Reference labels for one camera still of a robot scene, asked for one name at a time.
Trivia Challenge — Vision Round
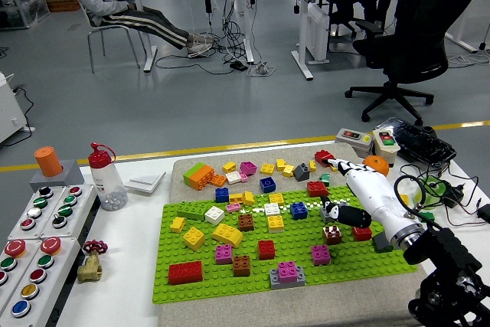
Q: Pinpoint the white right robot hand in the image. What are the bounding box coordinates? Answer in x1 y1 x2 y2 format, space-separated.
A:
319 157 419 244

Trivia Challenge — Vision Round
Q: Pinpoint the long grey toy brick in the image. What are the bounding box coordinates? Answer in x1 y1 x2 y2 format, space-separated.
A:
319 208 338 225
269 265 307 290

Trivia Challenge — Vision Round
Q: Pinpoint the brown toy brick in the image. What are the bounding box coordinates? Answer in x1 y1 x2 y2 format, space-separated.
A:
237 214 256 233
232 255 252 278
322 225 343 246

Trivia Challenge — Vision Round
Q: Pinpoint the red sloped toy brick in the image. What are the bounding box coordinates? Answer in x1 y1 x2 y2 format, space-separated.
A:
314 149 334 167

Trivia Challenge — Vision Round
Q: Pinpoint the hollow blue toy brick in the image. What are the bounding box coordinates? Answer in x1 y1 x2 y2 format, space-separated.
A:
259 176 277 195

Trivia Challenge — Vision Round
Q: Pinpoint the yellow curved toy brick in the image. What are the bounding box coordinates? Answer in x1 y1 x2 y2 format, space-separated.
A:
211 223 245 250

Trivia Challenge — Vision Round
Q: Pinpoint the long orange toy brick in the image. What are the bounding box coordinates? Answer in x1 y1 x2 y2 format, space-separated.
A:
188 165 216 191

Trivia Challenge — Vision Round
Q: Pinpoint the green baseplate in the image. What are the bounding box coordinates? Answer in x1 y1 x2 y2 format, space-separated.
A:
152 185 419 306

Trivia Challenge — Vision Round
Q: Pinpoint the long green toy brick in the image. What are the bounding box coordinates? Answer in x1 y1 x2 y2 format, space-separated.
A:
176 201 211 221

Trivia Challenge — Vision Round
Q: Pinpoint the long lime toy brick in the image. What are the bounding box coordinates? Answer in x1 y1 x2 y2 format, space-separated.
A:
182 162 207 188

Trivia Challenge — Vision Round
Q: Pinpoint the long red toy brick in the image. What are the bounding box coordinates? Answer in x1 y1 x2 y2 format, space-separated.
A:
168 260 204 286

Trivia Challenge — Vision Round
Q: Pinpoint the orange fruit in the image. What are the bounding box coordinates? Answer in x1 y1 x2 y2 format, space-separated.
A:
362 155 390 177

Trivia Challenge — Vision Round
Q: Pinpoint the dark grey sloped brick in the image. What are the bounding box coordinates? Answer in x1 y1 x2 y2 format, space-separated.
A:
293 162 312 181
371 233 395 254

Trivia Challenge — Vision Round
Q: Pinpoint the black handheld controller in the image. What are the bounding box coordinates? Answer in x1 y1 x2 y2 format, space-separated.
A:
373 116 457 169

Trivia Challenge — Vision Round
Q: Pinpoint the black power adapter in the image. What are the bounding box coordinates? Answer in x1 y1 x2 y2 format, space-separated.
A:
442 183 466 209

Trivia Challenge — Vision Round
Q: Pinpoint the black office chair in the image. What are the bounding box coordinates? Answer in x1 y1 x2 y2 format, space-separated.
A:
344 0 487 127

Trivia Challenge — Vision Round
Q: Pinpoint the white floor adapter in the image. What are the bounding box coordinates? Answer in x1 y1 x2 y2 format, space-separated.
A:
247 61 276 77

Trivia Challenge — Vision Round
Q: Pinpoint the white computer case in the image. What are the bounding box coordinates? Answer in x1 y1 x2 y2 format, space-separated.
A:
305 3 330 64

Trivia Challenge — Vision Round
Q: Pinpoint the grey-brown foam mat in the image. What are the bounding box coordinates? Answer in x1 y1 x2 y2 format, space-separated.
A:
157 142 432 327

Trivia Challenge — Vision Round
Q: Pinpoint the clear red-capped squeeze bottle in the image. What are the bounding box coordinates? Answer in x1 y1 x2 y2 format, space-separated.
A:
87 142 129 212

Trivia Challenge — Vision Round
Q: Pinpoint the brass valve red handwheel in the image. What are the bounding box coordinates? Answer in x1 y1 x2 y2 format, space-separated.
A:
76 240 109 285

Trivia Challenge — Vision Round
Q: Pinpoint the grey four-button box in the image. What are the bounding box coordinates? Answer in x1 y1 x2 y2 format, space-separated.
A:
7 185 68 241
39 184 99 239

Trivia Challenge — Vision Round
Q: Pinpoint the grey base block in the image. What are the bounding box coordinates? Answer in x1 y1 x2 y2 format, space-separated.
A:
29 159 85 192

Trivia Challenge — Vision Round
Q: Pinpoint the grey metal chair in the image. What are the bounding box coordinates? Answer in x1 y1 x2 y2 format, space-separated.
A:
87 12 149 74

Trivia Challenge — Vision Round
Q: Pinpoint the orange cylinder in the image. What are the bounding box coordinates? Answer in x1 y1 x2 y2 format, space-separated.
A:
34 146 64 178

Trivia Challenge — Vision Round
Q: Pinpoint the grey emergency-stop button box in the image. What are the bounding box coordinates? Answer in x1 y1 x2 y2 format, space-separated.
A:
0 240 41 305
0 237 81 327

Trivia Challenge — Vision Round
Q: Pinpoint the wooden pallet box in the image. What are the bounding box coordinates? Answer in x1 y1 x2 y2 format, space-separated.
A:
44 0 81 13

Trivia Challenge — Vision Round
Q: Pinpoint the white cabinet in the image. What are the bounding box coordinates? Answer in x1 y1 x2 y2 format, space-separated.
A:
0 70 35 144

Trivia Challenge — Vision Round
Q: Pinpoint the clear plastic crate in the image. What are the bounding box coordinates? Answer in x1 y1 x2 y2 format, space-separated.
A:
0 0 51 31

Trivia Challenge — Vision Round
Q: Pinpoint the white red-green switch box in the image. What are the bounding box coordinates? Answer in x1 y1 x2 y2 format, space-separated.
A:
371 129 401 165

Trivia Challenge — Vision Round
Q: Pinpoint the grey switch box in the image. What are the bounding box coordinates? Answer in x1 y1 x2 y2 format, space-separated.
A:
335 127 374 159

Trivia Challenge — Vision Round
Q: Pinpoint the thin black cord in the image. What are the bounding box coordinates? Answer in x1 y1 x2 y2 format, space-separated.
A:
397 162 479 211

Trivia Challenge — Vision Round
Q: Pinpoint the hanging black cable bundle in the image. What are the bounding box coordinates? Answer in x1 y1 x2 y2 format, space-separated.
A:
155 0 276 77

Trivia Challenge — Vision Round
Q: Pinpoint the white switch plate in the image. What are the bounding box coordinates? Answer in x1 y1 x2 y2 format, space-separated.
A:
124 171 167 197

